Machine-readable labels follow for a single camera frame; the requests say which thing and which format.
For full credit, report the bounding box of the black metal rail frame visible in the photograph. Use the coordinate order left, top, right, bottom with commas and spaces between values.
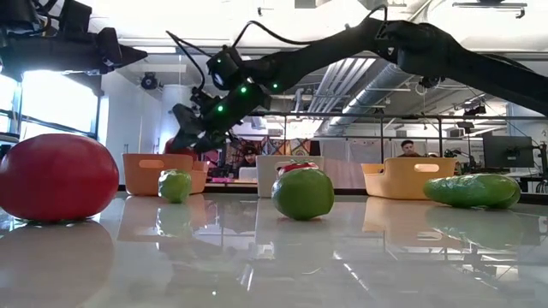
250, 110, 548, 172

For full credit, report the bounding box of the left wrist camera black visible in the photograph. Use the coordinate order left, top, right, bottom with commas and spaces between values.
58, 0, 94, 34

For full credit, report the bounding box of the red tomato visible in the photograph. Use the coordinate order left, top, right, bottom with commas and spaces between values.
164, 136, 200, 157
0, 133, 120, 222
277, 159, 320, 179

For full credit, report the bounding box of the dark computer monitor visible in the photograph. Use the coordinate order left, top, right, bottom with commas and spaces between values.
482, 135, 534, 169

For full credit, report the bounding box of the long ceiling light rail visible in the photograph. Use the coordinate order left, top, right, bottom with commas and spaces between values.
118, 40, 548, 61

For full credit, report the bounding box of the white round column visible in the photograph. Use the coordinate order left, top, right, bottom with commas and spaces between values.
159, 83, 194, 145

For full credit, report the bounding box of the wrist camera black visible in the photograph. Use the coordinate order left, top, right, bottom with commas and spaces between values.
205, 45, 243, 92
58, 0, 94, 34

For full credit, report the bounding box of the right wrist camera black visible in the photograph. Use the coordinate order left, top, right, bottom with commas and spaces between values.
205, 45, 243, 92

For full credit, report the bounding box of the orange plastic basket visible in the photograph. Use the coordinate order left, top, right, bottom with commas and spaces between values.
122, 153, 210, 197

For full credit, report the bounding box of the grey plastic basket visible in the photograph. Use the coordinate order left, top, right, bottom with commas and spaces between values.
255, 154, 325, 199

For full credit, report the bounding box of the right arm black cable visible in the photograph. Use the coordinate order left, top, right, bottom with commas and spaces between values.
165, 4, 389, 93

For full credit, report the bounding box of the colourful patterned wall tapestry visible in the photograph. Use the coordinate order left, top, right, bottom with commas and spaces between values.
224, 136, 313, 180

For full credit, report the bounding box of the black round ceiling fixture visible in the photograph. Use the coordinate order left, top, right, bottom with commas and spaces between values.
140, 72, 159, 92

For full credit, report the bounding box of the pink partition panel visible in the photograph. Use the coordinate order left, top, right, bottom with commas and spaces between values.
323, 158, 366, 191

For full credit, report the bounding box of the bright window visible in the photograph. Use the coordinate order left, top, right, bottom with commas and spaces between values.
0, 70, 102, 142

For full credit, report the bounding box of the person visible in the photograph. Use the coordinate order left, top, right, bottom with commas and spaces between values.
236, 145, 261, 169
396, 139, 424, 159

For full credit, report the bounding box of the black table frame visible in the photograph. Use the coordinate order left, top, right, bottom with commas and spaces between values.
117, 183, 548, 205

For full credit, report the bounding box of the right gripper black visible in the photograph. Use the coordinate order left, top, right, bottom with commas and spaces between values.
170, 83, 271, 155

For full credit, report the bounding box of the yellow plastic basket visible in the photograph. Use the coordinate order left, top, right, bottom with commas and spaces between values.
360, 157, 457, 201

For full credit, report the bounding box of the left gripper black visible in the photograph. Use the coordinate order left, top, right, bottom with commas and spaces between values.
25, 27, 149, 81

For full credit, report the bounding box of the black hanging ceiling camera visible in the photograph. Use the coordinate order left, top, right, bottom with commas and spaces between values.
418, 75, 443, 90

